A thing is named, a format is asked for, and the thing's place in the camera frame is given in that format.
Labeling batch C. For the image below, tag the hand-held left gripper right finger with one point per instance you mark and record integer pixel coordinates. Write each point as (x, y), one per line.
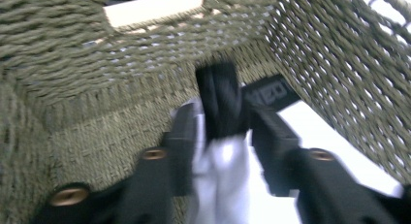
(274, 153)

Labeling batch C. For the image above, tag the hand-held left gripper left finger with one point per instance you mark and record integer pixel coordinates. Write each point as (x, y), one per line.
(182, 146)

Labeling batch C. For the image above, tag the white boxer shorts black waistband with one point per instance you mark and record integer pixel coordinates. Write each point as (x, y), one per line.
(223, 166)

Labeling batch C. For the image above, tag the green woven basket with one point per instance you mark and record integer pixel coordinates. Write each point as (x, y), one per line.
(80, 72)

